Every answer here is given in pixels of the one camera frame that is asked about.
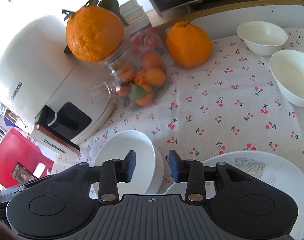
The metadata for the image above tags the stack of white paper cups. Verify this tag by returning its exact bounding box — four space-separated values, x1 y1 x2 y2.
119 0 150 28

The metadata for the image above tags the cherry print tablecloth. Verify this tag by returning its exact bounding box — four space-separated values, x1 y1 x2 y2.
52 27 304 202

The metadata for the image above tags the large orange with leaves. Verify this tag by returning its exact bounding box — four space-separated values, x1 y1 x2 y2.
62 0 130 63

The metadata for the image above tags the glass jar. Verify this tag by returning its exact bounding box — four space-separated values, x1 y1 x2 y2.
87 26 169 112

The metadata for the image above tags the cream bowl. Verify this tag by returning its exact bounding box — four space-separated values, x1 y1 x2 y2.
270 49 304 108
236 21 288 56

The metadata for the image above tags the cream air fryer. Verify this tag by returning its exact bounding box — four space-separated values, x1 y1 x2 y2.
0 15 116 156

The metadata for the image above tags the large orange with stem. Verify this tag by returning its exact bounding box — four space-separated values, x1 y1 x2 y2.
166 21 212 68

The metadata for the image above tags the red plastic chair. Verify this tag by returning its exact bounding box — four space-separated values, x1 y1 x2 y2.
0 127 54 188

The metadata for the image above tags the white embossed flower plate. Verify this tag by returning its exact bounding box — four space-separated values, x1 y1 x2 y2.
164 151 304 240

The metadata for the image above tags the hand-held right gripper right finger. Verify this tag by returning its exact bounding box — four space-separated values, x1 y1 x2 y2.
168 150 257 203

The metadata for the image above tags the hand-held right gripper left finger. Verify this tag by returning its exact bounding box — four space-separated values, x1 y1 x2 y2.
51 150 137 203

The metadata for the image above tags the pile of kumquats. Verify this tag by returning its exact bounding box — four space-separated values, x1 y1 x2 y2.
114 52 167 107

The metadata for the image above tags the white bowl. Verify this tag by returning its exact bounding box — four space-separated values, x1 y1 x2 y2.
92 130 165 201

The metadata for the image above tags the white shelf with wooden trim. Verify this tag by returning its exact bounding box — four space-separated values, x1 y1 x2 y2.
152 0 304 42

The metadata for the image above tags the black smartphone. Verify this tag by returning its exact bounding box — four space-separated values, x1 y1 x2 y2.
11 162 38 183

